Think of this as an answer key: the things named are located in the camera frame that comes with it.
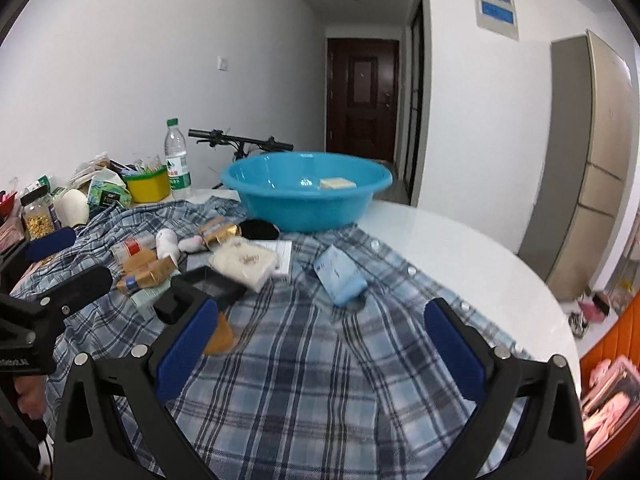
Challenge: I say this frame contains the white round jar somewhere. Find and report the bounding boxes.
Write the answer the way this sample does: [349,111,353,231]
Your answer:
[54,188,90,228]

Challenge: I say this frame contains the black oval pouch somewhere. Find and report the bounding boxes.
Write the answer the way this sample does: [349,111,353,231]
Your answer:
[240,219,281,242]

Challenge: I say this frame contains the white flat box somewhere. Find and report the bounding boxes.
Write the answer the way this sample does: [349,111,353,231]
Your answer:
[250,240,293,282]

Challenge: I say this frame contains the black tray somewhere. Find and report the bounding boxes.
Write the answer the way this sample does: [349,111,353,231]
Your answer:
[155,266,248,323]

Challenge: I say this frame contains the blue plaid shirt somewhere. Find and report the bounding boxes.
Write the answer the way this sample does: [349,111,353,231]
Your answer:
[10,197,536,480]

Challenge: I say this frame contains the white round packet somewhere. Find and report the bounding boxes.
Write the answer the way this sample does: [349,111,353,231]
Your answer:
[207,237,279,293]

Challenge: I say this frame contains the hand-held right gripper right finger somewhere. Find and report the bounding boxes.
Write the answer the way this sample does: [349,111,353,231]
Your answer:
[424,298,587,480]

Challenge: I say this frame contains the green white carton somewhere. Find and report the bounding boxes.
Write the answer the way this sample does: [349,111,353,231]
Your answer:
[87,170,133,208]

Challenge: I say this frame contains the orange sofa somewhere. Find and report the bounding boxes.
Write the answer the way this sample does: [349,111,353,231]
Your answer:
[580,290,640,401]

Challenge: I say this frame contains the clear water bottle green label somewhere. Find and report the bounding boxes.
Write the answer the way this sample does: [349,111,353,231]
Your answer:
[164,118,193,201]

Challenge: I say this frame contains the red label can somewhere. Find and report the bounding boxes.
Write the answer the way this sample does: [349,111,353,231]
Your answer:
[111,235,157,263]

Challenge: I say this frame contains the glass jar yellow contents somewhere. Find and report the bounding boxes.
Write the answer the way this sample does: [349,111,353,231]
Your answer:
[21,187,57,241]

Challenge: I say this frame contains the small white bottle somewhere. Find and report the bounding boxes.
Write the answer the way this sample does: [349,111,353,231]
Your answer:
[156,229,180,261]

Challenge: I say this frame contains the beige refrigerator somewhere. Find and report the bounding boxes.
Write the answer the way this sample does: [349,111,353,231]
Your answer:
[517,30,640,302]

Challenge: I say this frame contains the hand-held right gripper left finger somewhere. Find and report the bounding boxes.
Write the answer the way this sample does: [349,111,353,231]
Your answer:
[54,298,221,480]

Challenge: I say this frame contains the black bicycle handlebar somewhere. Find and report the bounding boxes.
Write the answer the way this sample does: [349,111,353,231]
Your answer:
[188,128,294,163]

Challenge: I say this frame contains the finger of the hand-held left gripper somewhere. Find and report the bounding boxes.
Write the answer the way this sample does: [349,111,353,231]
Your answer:
[30,265,114,323]
[0,226,77,293]

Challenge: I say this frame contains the dark brown door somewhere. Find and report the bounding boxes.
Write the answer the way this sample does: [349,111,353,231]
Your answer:
[326,38,400,163]

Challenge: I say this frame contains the yellow cup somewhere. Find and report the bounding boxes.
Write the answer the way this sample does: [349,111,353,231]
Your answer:
[123,166,171,204]

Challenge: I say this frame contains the pink printed cushion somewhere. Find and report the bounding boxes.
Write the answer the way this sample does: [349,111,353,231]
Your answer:
[580,357,640,461]

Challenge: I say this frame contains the dark framed sliding door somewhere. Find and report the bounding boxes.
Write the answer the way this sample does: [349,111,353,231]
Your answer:
[402,0,426,206]

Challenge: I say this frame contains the person's left hand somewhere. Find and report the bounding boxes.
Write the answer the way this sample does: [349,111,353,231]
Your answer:
[12,372,49,418]

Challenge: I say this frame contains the light blue tissue packet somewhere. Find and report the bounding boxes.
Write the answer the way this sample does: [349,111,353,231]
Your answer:
[313,244,368,307]

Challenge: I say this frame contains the gold wrapper packet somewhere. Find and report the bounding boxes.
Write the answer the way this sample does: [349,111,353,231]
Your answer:
[197,220,242,251]

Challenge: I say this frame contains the blue plastic basin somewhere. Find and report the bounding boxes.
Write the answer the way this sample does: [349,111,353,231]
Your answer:
[221,151,394,233]

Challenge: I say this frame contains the brown snack box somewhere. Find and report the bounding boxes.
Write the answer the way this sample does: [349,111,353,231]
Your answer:
[117,250,178,293]

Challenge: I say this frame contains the pink floor item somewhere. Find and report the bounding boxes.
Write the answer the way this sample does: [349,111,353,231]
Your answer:
[580,292,612,321]

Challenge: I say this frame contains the wall panel with blue windows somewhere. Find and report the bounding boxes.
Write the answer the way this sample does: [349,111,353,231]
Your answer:
[470,0,521,42]

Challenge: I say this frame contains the orange round snack packet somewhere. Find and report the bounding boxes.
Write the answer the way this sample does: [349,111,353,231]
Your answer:
[204,315,238,357]

